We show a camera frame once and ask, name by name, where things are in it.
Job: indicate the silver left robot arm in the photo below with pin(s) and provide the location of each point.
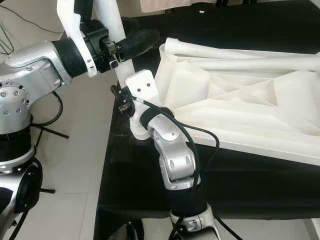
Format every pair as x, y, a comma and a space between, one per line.
25, 95

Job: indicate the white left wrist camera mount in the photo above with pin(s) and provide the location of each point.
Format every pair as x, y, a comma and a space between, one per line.
72, 25

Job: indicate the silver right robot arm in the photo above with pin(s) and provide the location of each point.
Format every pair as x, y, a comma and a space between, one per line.
180, 160

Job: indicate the white plastic table leg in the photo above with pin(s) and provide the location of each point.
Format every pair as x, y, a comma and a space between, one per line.
230, 47
255, 63
110, 15

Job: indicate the black round stool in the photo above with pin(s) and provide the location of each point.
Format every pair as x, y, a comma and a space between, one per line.
230, 2

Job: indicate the white patterned cloth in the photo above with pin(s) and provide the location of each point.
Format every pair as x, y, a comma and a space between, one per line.
175, 5

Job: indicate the white plastic children table top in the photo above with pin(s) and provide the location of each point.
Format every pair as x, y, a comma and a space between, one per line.
240, 100

